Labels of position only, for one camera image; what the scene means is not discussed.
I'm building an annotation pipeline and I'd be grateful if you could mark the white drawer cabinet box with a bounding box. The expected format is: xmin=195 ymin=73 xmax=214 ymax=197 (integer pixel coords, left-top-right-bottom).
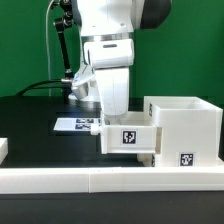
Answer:
xmin=143 ymin=96 xmax=223 ymax=167

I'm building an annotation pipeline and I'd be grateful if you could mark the white marker tag plate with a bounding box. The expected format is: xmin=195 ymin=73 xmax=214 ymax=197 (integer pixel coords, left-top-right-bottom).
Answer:
xmin=54 ymin=118 xmax=100 ymax=131

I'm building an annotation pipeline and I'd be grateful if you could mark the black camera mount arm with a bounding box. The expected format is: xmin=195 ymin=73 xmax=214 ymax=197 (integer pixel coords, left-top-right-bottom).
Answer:
xmin=54 ymin=0 xmax=74 ymax=84

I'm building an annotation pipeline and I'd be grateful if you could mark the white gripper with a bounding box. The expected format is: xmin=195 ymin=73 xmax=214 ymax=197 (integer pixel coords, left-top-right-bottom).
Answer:
xmin=95 ymin=67 xmax=129 ymax=118

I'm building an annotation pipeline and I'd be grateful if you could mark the white front fence wall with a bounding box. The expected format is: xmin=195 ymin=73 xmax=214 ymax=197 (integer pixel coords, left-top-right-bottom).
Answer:
xmin=0 ymin=166 xmax=224 ymax=194

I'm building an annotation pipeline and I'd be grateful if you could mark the white thin cable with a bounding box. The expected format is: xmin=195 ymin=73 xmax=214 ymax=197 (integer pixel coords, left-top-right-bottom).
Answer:
xmin=45 ymin=0 xmax=56 ymax=97

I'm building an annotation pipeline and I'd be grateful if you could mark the black cable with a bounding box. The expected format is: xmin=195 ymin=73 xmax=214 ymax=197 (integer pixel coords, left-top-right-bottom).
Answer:
xmin=14 ymin=79 xmax=74 ymax=98

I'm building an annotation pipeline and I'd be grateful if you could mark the white right fence wall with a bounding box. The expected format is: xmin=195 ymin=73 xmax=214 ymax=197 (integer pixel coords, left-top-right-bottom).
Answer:
xmin=216 ymin=158 xmax=224 ymax=167

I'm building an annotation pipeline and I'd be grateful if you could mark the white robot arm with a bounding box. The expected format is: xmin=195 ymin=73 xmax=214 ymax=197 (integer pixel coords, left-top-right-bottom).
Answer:
xmin=72 ymin=0 xmax=172 ymax=118

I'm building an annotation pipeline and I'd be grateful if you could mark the white drawer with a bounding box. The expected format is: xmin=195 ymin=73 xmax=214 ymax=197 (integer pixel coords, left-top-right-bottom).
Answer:
xmin=137 ymin=154 xmax=155 ymax=167
xmin=90 ymin=112 xmax=158 ymax=154

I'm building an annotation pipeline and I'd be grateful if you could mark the white left fence wall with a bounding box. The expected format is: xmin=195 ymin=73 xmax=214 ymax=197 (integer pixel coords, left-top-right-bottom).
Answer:
xmin=0 ymin=138 xmax=8 ymax=165

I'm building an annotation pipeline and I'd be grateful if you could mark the white fence wall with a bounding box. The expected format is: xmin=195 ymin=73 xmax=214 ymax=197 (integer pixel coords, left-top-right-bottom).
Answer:
xmin=216 ymin=158 xmax=224 ymax=167
xmin=0 ymin=166 xmax=224 ymax=194
xmin=0 ymin=138 xmax=8 ymax=165

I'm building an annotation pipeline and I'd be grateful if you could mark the white front drawer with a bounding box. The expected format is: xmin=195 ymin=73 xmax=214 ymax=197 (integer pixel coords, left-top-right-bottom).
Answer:
xmin=137 ymin=154 xmax=155 ymax=167

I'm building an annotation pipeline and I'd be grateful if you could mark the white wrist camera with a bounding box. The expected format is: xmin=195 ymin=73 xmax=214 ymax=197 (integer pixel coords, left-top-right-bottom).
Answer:
xmin=71 ymin=39 xmax=134 ymax=100

